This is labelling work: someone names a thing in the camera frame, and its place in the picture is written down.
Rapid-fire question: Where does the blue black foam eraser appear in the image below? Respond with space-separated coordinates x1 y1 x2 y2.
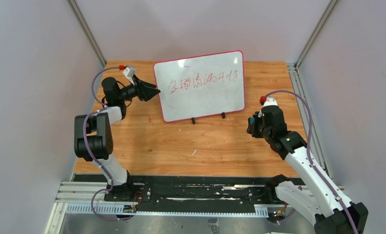
247 117 254 128

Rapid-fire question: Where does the pink framed whiteboard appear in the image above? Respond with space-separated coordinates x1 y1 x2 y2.
153 50 245 122

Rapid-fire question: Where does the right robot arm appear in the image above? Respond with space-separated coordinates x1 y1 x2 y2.
246 105 368 234

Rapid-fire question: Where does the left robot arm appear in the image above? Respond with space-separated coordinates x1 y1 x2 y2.
74 77 160 201

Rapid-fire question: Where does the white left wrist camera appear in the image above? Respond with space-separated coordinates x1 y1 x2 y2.
122 65 136 86

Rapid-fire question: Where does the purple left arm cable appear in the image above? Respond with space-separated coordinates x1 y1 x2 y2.
82 65 139 222

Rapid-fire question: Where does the aluminium side rail right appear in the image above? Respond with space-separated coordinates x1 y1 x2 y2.
286 63 329 175

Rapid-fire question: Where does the black mounting base plate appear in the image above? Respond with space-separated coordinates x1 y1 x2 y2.
103 175 306 215

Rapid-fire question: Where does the left aluminium corner post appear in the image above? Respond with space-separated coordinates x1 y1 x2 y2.
66 0 107 67

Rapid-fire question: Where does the aluminium corner post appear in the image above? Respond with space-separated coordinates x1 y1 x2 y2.
294 0 340 70
66 0 107 67

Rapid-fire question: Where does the aluminium frame rail front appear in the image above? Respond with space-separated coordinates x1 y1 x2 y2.
44 181 355 234

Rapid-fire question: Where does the right aluminium corner post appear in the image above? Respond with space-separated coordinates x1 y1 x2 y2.
294 0 340 70

